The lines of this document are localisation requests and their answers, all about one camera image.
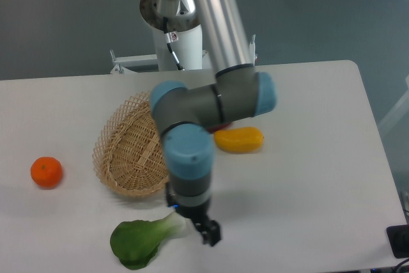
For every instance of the yellow mango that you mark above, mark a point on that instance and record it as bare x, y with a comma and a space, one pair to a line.
241, 140

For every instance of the purple sweet potato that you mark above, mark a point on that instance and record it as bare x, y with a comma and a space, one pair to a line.
218, 127

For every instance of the orange mandarin fruit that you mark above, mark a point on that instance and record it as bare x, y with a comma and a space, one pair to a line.
46, 172

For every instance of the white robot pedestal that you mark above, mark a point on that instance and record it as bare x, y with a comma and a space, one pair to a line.
196, 34

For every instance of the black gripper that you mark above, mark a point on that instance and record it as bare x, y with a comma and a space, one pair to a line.
195, 208

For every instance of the green bok choy vegetable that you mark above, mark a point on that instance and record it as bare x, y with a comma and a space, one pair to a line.
136, 243

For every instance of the black device at table edge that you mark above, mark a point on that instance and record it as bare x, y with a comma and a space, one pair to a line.
398, 239

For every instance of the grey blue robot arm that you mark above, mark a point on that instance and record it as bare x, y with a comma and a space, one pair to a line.
184, 116

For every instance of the woven wicker basket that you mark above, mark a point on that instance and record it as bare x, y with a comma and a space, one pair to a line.
128, 156

